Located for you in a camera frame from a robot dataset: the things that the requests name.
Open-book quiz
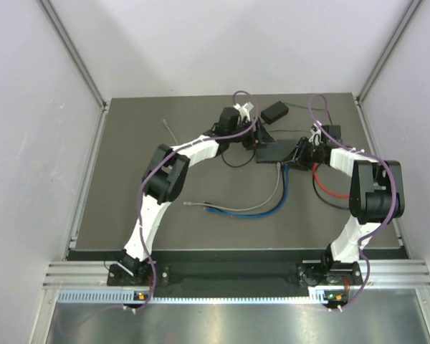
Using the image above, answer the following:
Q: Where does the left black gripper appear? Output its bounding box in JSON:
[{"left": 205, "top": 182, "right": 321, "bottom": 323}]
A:
[{"left": 228, "top": 115, "right": 276, "bottom": 150}]

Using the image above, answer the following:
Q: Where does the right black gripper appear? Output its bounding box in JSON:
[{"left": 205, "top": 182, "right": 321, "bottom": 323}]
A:
[{"left": 282, "top": 137, "right": 325, "bottom": 171}]

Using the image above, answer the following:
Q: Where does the black network switch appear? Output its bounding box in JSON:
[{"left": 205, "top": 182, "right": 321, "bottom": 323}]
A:
[{"left": 255, "top": 139, "right": 297, "bottom": 163}]

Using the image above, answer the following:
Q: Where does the red ethernet cable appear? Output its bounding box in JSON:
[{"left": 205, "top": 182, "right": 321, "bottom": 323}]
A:
[{"left": 313, "top": 163, "right": 352, "bottom": 200}]

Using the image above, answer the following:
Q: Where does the black ethernet cable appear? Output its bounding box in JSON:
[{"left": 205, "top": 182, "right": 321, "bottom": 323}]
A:
[{"left": 312, "top": 163, "right": 352, "bottom": 211}]

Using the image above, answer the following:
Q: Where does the grey ethernet cable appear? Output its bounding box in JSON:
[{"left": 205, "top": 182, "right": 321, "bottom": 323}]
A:
[
  {"left": 163, "top": 119, "right": 180, "bottom": 148},
  {"left": 183, "top": 163, "right": 285, "bottom": 212}
]

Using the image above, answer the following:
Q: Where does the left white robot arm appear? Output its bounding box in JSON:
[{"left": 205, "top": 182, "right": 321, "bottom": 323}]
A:
[{"left": 107, "top": 102, "right": 260, "bottom": 286}]

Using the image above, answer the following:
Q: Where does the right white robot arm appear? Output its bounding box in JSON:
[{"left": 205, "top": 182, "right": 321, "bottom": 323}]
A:
[{"left": 287, "top": 121, "right": 405, "bottom": 287}]

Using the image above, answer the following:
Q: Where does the black power adapter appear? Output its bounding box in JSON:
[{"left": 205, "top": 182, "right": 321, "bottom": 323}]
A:
[{"left": 260, "top": 101, "right": 289, "bottom": 125}]

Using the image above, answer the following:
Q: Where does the black power adapter cable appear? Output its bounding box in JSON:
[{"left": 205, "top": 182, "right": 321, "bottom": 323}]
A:
[{"left": 221, "top": 102, "right": 334, "bottom": 169}]

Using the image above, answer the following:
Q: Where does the blue ethernet cable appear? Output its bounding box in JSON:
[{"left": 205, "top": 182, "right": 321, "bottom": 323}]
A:
[{"left": 206, "top": 163, "right": 291, "bottom": 219}]

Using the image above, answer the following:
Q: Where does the perforated cable duct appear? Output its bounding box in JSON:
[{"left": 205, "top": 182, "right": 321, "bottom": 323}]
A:
[{"left": 57, "top": 290, "right": 328, "bottom": 305}]

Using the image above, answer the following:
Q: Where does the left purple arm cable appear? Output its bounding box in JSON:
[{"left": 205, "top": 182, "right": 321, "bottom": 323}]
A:
[{"left": 55, "top": 90, "right": 261, "bottom": 338}]

